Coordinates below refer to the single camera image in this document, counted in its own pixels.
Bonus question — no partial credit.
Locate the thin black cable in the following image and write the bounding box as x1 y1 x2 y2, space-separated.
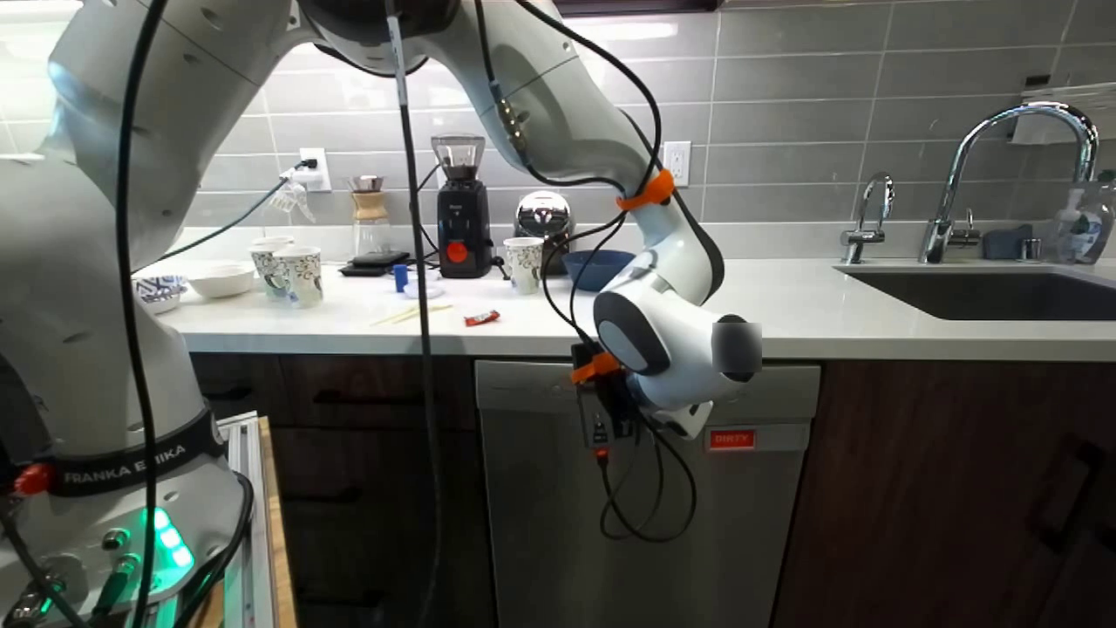
157 172 321 266

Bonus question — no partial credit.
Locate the undermount kitchen sink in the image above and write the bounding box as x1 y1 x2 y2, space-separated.
833 259 1116 323

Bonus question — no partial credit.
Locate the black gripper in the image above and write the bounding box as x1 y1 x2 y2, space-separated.
571 345 656 472

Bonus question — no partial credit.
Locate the stainless steel dishwasher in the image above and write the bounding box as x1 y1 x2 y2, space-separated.
472 357 824 628

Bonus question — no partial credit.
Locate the white bowl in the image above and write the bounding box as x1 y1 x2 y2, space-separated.
180 263 261 304

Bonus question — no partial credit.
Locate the patterned plate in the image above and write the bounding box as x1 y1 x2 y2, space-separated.
128 272 191 318

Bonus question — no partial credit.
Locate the looping black gripper cable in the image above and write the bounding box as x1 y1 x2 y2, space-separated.
466 0 706 547

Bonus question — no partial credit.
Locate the black coffee grinder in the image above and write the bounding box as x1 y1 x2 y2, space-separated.
429 133 496 283

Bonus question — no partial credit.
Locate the glass pour-over coffee carafe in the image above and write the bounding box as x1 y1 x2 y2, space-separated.
349 172 397 266

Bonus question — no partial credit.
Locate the orange cable tie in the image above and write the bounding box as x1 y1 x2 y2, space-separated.
564 350 626 389
617 167 681 217

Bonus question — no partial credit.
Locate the white wall power outlet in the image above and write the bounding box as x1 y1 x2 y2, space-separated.
293 142 334 199

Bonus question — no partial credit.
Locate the red dishwasher sticker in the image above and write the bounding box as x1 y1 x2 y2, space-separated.
706 426 760 458

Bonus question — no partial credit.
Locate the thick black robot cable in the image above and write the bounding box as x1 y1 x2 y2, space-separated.
107 0 174 628
380 0 451 628

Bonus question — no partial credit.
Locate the black cabinet door handle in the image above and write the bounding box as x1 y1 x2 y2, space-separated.
1035 435 1108 559

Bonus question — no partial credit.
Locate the blue bowl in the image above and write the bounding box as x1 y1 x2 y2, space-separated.
561 247 639 297

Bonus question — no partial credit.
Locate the small chrome faucet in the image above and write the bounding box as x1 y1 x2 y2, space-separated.
836 167 901 267

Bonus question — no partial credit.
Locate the wooden robot stand board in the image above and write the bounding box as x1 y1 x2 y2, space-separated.
217 407 300 628

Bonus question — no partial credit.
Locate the tall chrome kitchen faucet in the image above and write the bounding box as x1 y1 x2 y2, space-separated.
922 93 1101 266

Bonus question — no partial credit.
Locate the white wall switch plate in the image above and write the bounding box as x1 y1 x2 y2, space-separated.
660 135 694 192

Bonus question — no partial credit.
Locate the dark wood sink cabinet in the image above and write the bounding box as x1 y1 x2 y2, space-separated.
771 358 1116 628

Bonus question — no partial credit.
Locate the pale glass soap dispenser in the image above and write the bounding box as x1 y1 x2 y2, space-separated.
1035 172 1116 267

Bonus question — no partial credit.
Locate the dark wood drawer cabinet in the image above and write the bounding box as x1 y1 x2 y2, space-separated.
188 353 500 628

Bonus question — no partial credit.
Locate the black coffee scale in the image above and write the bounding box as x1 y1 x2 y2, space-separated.
334 247 415 279

